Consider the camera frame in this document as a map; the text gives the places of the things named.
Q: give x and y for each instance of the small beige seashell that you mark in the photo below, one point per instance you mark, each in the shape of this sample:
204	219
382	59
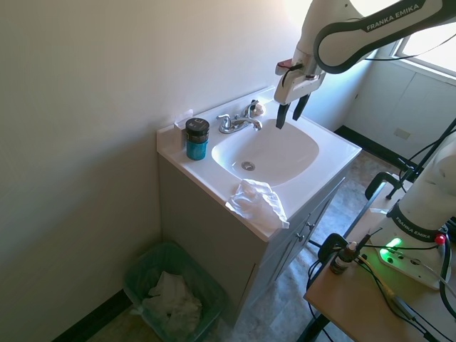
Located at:
260	109

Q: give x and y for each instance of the crumpled white paper waste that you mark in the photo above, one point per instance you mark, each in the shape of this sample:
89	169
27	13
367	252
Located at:
178	313

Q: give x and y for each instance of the grey vanity cabinet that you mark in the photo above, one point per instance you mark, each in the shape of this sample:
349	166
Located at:
213	242

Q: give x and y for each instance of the black C-clamp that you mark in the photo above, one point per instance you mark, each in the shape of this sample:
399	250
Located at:
374	185
329	246

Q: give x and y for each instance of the red stop button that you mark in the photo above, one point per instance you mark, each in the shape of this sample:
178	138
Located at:
440	238

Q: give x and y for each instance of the black red wrist camera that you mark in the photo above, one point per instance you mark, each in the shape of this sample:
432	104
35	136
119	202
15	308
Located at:
285	65

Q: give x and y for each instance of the teal jar with black lid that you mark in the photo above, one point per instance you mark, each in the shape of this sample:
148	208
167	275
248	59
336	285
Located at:
196	146

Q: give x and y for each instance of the metal cabinet knob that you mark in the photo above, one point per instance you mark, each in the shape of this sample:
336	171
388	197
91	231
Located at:
300	237
309	225

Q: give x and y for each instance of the bright window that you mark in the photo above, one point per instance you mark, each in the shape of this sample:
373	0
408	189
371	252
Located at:
431	42

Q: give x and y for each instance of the trash bin with green liner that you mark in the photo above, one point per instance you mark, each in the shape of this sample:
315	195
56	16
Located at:
199	274

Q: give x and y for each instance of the brown dropper bottle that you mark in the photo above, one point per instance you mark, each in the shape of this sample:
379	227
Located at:
341	261

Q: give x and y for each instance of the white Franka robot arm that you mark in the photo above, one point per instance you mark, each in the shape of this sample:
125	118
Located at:
335	42

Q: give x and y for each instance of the white paper sheet waste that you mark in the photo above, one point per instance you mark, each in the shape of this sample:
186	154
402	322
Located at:
169	285

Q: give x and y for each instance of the metal sink drain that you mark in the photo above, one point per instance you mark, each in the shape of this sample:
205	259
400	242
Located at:
248	165

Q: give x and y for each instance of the light wooden table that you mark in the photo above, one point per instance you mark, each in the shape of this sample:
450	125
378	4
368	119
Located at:
342	295

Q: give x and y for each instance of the black baseboard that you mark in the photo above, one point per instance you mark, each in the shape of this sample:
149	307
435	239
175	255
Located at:
370	144
89	315

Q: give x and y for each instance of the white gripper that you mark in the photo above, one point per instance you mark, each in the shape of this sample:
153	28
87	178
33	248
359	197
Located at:
297	85

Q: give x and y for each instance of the white tissue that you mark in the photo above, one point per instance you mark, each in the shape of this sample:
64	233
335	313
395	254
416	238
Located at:
256	206

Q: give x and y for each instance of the white sink countertop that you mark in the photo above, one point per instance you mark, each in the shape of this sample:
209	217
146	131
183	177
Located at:
199	167

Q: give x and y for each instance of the beige wall outlet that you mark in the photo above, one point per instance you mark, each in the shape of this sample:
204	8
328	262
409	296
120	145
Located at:
402	133

